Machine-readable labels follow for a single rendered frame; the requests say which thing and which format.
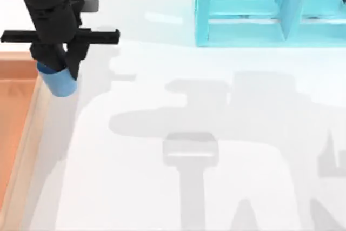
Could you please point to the blue cup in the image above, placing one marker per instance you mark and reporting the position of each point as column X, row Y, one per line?
column 60, row 83

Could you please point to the grey rounded box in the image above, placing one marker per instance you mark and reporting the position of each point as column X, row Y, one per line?
column 89, row 3

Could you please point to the shallow salmon-coloured box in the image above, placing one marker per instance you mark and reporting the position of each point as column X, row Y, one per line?
column 16, row 112

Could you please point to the light blue rack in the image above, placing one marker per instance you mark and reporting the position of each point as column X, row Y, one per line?
column 243, row 9

